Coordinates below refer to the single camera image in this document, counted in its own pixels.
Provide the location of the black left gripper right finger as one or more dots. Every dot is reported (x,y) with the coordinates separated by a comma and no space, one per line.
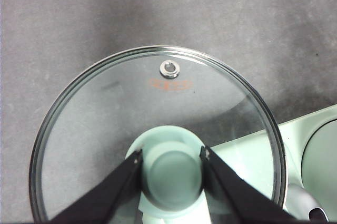
(237,203)

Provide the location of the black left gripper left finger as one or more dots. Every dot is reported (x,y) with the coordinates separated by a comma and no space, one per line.
(105,203)

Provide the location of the glass pot lid green knob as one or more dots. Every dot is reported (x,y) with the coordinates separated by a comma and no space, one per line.
(171,174)

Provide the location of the mint green breakfast machine base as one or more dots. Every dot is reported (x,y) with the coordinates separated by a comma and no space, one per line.
(289,142)

